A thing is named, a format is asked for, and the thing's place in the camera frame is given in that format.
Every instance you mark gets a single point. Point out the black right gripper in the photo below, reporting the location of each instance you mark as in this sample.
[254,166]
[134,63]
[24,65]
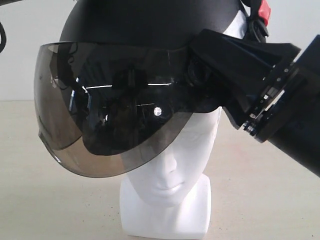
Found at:
[273,89]

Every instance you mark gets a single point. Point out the white mannequin head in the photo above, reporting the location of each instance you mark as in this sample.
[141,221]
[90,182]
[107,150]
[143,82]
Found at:
[169,198]

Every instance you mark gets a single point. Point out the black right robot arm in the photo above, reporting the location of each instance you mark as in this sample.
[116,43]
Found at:
[307,155]

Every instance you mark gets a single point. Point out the black helmet with tinted visor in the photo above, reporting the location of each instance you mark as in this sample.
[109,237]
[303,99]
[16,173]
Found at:
[123,81]

